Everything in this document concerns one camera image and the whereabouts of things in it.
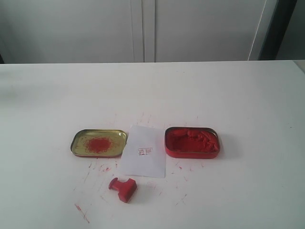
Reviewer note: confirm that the white paper sheet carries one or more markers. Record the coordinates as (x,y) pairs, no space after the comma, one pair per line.
(144,154)

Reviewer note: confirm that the red ink paste tin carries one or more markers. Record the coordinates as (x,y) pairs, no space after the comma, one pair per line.
(191,142)

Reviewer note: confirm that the red stamp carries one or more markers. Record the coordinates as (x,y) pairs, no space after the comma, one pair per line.
(125,189)

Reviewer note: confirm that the white cabinet doors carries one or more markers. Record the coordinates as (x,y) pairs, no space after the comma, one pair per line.
(77,31)

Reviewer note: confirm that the gold tin lid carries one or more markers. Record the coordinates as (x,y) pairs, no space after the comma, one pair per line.
(107,143)

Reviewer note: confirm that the dark vertical post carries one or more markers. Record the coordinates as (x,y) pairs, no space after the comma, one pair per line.
(276,29)

